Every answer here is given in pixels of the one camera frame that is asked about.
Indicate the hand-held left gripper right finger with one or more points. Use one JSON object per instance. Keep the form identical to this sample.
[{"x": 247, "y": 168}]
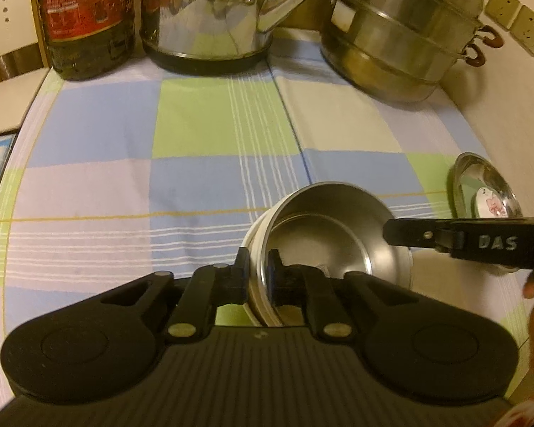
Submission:
[{"x": 274, "y": 275}]

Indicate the stainless steel bowl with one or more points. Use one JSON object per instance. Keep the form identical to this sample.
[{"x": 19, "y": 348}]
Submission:
[{"x": 338, "y": 240}]

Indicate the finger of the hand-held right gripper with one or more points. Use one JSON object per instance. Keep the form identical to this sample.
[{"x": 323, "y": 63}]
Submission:
[{"x": 409, "y": 232}]

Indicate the red and white packet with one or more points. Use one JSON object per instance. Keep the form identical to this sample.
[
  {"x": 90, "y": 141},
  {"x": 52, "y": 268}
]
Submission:
[{"x": 523, "y": 413}]

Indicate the checked pastel tablecloth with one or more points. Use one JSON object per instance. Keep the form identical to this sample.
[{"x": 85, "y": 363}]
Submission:
[{"x": 115, "y": 142}]

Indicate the red label oil bottle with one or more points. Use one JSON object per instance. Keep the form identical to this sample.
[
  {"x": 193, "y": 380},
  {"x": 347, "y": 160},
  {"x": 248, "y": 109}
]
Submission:
[{"x": 84, "y": 13}]

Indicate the stacked stainless steamer pot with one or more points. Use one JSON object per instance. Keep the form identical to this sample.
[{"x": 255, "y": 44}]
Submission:
[{"x": 405, "y": 31}]

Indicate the white chair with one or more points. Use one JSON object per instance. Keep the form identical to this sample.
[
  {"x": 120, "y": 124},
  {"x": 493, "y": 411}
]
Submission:
[{"x": 9, "y": 4}]

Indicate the beige wall socket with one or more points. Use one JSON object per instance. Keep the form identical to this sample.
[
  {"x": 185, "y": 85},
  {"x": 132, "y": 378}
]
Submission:
[
  {"x": 530, "y": 31},
  {"x": 503, "y": 6}
]

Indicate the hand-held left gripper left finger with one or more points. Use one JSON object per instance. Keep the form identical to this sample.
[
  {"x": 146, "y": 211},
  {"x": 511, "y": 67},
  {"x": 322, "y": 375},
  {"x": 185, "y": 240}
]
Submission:
[{"x": 242, "y": 275}]

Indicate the stainless steel kettle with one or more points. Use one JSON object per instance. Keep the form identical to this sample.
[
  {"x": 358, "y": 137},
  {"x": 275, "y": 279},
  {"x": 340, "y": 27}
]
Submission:
[{"x": 204, "y": 13}]

